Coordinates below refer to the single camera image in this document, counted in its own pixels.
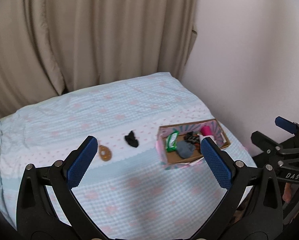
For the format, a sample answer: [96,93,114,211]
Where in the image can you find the magenta cylindrical pouch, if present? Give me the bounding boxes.
[200,125,213,136]

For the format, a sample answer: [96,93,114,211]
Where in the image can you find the grey sock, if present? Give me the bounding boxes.
[176,141,196,159]

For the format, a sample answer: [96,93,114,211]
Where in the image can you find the brown bear plush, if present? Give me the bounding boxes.
[99,145,112,161]

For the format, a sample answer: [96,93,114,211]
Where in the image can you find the green tissue pack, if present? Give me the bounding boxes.
[165,131,179,152]

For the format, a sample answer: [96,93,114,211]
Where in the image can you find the black sock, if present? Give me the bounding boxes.
[124,131,139,148]

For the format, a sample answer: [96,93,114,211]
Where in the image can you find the person's right hand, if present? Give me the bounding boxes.
[282,183,292,203]

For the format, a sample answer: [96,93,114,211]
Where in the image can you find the pink patterned cardboard box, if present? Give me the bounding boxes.
[156,119,231,170]

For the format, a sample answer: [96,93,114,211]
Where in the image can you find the blue checkered bed blanket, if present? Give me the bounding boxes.
[0,71,257,240]

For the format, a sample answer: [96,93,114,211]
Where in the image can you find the beige curtain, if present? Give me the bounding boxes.
[0,0,197,118]

